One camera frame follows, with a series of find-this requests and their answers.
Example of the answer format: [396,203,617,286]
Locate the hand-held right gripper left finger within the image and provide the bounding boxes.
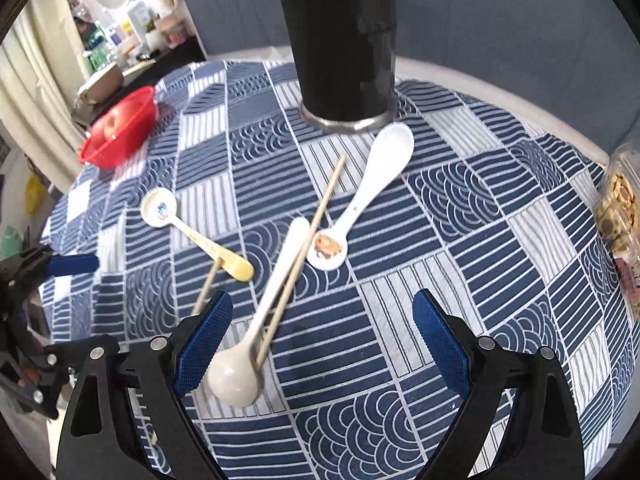
[54,290,235,480]

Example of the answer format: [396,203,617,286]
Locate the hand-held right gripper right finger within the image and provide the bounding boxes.
[412,288,586,480]

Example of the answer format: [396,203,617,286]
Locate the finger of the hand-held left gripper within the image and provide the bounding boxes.
[44,339,88,368]
[15,247,99,286]

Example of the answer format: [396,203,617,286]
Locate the plain white spoon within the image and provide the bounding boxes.
[206,216,311,408]

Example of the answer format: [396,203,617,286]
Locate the wooden chopstick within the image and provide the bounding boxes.
[192,257,222,316]
[254,155,347,372]

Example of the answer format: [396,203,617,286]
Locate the white spoon with printed bowl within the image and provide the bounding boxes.
[140,187,255,282]

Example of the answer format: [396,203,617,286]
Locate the white spoon with bear print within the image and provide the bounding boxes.
[306,122,416,272]

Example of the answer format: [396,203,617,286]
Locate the black cylindrical utensil holder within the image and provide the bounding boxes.
[277,0,398,134]

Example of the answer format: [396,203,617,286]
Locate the green bottle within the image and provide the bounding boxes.
[1,226,23,257]

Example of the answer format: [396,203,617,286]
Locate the yellow bag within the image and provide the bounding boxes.
[25,174,48,216]

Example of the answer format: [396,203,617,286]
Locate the blue patterned tablecloth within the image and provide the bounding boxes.
[40,60,640,480]

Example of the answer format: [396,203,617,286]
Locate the red plastic bowl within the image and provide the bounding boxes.
[77,86,160,170]

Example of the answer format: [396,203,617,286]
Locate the red apple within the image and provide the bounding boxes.
[102,105,146,136]

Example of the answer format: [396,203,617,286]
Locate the beige curtain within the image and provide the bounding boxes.
[0,0,93,191]

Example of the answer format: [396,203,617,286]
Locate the beige pot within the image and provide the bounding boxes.
[75,62,126,106]

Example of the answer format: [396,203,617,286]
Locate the clear plastic cookie box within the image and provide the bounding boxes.
[592,142,640,321]

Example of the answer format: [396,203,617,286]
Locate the cluster of toiletry bottles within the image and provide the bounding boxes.
[72,0,193,73]

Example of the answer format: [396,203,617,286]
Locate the grey backdrop panel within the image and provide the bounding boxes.
[167,0,640,161]

